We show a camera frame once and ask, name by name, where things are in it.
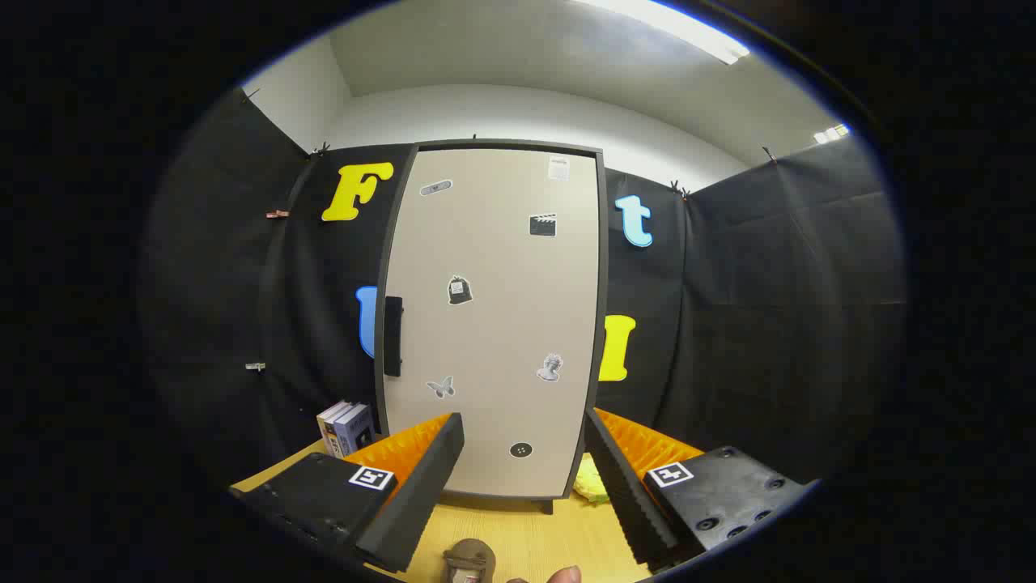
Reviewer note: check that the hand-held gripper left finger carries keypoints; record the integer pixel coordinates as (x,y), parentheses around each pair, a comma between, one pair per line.
(421,494)

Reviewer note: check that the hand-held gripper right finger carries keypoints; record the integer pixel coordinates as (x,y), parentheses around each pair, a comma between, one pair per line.
(627,494)

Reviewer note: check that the brown fuzzy shoe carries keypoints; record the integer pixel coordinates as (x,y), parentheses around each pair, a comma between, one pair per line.
(469,559)

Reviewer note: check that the beige shoe cabinet door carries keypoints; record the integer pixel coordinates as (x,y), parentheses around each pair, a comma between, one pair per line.
(494,340)

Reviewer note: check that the grey shoe cabinet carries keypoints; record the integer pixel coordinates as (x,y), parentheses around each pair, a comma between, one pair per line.
(601,324)

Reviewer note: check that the yellow plush toy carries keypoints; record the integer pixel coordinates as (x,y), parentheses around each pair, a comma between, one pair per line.
(591,484)

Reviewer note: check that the blue book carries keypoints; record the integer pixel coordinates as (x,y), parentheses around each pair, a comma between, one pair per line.
(354,429)

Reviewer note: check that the white book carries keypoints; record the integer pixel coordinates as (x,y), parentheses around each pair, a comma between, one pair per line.
(328,425)

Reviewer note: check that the black backdrop cloth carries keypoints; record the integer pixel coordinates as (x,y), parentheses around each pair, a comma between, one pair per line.
(769,324)

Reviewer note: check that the long ceiling light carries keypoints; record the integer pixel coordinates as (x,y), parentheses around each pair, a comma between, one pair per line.
(680,28)

